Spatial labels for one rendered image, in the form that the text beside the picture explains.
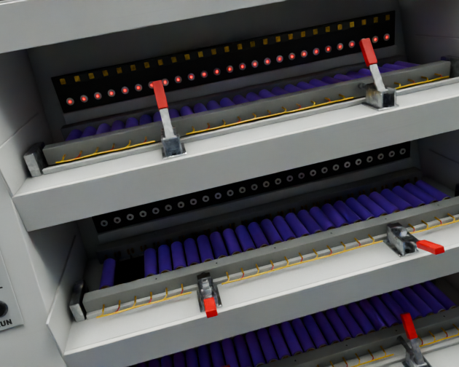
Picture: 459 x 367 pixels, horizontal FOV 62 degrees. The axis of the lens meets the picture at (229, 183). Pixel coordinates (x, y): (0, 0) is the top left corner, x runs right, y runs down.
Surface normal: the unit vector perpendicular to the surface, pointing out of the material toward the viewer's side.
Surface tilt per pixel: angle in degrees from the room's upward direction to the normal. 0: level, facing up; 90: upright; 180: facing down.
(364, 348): 106
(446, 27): 90
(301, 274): 16
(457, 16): 90
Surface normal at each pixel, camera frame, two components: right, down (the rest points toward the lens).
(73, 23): 0.20, 0.40
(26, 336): 0.15, 0.14
